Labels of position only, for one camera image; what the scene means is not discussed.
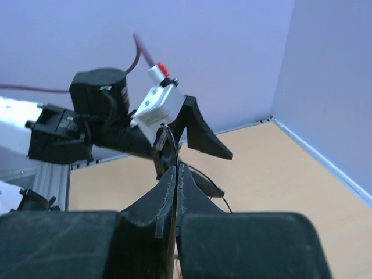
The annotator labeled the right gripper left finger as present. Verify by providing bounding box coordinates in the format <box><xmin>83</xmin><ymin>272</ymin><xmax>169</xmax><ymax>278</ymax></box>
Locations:
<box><xmin>121</xmin><ymin>167</ymin><xmax>177</xmax><ymax>278</ymax></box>

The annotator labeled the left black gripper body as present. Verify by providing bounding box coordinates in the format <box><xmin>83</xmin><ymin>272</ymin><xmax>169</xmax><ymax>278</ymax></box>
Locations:
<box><xmin>117</xmin><ymin>117</ymin><xmax>185</xmax><ymax>180</ymax></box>

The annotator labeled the aluminium front rail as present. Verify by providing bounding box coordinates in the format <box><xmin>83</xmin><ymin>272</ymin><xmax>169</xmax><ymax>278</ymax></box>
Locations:
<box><xmin>1</xmin><ymin>154</ymin><xmax>128</xmax><ymax>211</ymax></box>

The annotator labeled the thin wire bundle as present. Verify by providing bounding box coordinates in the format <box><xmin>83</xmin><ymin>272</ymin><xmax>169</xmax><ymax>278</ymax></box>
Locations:
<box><xmin>160</xmin><ymin>123</ymin><xmax>233</xmax><ymax>279</ymax></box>

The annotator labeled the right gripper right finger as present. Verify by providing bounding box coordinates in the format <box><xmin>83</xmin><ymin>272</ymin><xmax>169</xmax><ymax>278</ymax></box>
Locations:
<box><xmin>176</xmin><ymin>164</ymin><xmax>238</xmax><ymax>278</ymax></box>

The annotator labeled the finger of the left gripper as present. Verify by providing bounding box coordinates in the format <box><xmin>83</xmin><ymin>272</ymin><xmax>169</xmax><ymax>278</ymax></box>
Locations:
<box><xmin>190</xmin><ymin>168</ymin><xmax>225</xmax><ymax>198</ymax></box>

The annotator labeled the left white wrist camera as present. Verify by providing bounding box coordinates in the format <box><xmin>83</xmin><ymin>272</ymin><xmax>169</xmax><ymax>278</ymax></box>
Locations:
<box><xmin>130</xmin><ymin>83</ymin><xmax>186</xmax><ymax>146</ymax></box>

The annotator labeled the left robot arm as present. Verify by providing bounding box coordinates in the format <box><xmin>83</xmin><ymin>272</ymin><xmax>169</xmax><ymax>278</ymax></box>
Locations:
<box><xmin>1</xmin><ymin>63</ymin><xmax>233</xmax><ymax>178</ymax></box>

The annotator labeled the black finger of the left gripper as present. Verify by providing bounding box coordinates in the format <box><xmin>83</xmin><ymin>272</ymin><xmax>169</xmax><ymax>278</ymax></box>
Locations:
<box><xmin>174</xmin><ymin>95</ymin><xmax>233</xmax><ymax>159</ymax></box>

